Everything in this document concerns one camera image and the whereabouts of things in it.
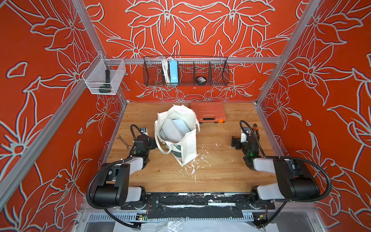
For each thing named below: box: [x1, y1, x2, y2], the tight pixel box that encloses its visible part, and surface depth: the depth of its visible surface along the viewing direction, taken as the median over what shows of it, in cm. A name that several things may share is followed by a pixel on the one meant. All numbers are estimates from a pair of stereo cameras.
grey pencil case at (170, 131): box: [161, 117, 182, 143], surface depth 87 cm
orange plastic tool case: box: [189, 101, 227, 124], surface depth 109 cm
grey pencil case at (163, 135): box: [159, 129, 169, 141], surface depth 89 cm
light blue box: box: [169, 59, 179, 86], surface depth 92 cm
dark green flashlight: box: [98, 69, 112, 94], surface depth 81 cm
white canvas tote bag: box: [155, 104, 201, 167], surface depth 86 cm
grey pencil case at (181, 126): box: [171, 118, 191, 137], surface depth 92 cm
